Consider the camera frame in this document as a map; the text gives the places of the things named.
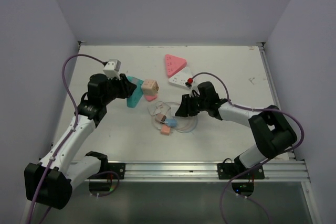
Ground thin charging cables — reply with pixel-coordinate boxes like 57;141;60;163
146;100;198;135

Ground white power strip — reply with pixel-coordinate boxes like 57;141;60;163
168;67;193;89

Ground pink triangular socket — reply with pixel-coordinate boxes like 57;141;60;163
164;54;187;78

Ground pink cube plug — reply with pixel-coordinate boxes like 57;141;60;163
154;113;166;124
160;125;173;136

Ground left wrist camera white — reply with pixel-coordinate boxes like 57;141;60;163
103;59;121;79

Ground teal triangular socket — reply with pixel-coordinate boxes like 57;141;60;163
127;76;143;108

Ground orange cube plug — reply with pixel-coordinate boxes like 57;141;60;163
141;79;159;96

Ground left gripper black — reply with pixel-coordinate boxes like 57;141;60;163
101;73;136;104

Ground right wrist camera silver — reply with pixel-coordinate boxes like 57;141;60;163
185;78;198;97

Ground blue cube plug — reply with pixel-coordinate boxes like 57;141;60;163
165;119;177;127

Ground pink square plug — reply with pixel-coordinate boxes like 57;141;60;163
144;94;158;102

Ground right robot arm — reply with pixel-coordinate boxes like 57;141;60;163
173;82;297;178

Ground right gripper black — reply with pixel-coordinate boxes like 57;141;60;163
175;93;209;117

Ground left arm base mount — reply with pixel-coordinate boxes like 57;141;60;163
86;162;126;182

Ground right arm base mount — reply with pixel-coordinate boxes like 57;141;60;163
217;158;265;180

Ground aluminium table rail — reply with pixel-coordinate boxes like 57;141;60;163
33;159;312;183

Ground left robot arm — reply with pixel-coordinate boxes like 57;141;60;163
24;73;137;209

